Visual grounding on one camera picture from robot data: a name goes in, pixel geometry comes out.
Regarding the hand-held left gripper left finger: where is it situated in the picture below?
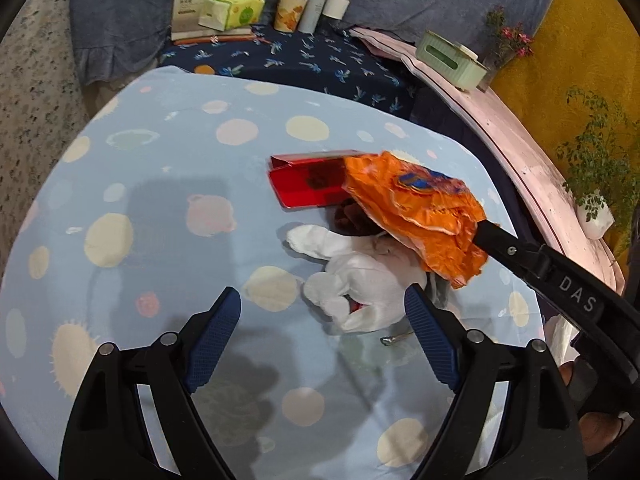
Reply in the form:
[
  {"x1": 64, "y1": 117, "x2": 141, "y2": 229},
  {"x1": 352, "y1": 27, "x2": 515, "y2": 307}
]
[{"x1": 59, "y1": 286, "x2": 242, "y2": 480}]

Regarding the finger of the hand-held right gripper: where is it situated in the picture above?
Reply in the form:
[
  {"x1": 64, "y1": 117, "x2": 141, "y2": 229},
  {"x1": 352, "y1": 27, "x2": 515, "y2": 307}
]
[{"x1": 472, "y1": 220, "x2": 551, "y2": 282}]

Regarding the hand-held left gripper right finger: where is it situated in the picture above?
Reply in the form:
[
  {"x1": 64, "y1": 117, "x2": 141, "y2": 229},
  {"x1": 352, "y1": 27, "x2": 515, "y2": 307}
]
[{"x1": 404, "y1": 282, "x2": 587, "y2": 480}]

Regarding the white plush toy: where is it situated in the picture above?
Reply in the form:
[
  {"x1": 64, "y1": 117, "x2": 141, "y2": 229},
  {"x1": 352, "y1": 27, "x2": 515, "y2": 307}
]
[{"x1": 285, "y1": 225, "x2": 432, "y2": 333}]

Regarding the orange snack wrapper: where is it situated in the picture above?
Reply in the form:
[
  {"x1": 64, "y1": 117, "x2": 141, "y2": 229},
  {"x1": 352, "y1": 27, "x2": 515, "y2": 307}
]
[{"x1": 342, "y1": 150, "x2": 488, "y2": 289}]

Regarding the person's right hand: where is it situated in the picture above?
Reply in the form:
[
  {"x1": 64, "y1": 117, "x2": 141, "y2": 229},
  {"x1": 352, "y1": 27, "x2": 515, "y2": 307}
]
[{"x1": 557, "y1": 361, "x2": 638, "y2": 458}]

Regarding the green plant in white pot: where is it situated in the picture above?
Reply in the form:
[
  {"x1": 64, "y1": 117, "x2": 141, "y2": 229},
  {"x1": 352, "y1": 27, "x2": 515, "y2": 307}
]
[{"x1": 555, "y1": 87, "x2": 640, "y2": 241}]

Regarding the pink speckled cloth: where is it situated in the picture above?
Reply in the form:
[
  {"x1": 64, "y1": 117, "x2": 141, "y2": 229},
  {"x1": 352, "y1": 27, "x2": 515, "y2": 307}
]
[{"x1": 350, "y1": 27, "x2": 626, "y2": 291}]

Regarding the brown scrunchie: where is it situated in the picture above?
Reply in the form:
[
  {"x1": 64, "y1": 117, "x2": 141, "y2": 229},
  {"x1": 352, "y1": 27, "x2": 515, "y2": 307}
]
[{"x1": 332, "y1": 199, "x2": 388, "y2": 237}]

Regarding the blue planet-printed blanket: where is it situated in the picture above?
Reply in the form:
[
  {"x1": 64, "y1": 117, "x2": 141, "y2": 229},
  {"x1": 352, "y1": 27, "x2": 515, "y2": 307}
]
[{"x1": 0, "y1": 65, "x2": 546, "y2": 480}]

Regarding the red transparent tray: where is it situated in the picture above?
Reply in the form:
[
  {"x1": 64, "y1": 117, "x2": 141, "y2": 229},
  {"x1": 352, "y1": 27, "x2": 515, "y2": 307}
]
[{"x1": 268, "y1": 148, "x2": 371, "y2": 210}]

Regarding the green tissue box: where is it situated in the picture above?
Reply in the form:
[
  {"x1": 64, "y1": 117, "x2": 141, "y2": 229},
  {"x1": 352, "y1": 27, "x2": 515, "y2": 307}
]
[{"x1": 415, "y1": 29, "x2": 490, "y2": 93}]

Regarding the yellow cloth backdrop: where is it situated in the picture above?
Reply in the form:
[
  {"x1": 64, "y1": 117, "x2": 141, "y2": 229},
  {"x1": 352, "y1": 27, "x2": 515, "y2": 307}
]
[{"x1": 487, "y1": 0, "x2": 640, "y2": 261}]

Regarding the glass vase with pink flowers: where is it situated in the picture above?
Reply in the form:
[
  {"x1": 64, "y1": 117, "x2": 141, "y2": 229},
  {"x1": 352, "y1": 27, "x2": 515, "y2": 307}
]
[{"x1": 482, "y1": 6, "x2": 533, "y2": 71}]

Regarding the navy leaf-printed cloth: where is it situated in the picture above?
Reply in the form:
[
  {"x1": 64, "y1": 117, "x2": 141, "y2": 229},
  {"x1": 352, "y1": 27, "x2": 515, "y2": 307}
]
[{"x1": 159, "y1": 22, "x2": 421, "y2": 121}]

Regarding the flat red-edged pad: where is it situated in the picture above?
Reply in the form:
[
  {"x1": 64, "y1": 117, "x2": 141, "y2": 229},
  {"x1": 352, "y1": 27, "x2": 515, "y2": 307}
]
[{"x1": 171, "y1": 29, "x2": 256, "y2": 45}]

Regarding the white tube bottle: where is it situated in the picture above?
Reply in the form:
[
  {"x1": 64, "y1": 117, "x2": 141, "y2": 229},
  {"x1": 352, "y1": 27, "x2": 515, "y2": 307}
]
[{"x1": 298, "y1": 0, "x2": 331, "y2": 34}]

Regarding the yellow printed can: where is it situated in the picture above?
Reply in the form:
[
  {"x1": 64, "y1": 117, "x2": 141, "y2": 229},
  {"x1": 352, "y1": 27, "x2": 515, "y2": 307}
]
[{"x1": 273, "y1": 0, "x2": 307, "y2": 32}]

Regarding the green tissue pack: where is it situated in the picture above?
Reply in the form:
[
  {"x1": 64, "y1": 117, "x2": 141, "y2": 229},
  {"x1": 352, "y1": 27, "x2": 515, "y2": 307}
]
[{"x1": 198, "y1": 0, "x2": 265, "y2": 31}]

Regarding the white cardboard box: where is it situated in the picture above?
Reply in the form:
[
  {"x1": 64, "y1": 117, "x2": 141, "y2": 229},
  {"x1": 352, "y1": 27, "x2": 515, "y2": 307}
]
[{"x1": 171, "y1": 0, "x2": 249, "y2": 41}]

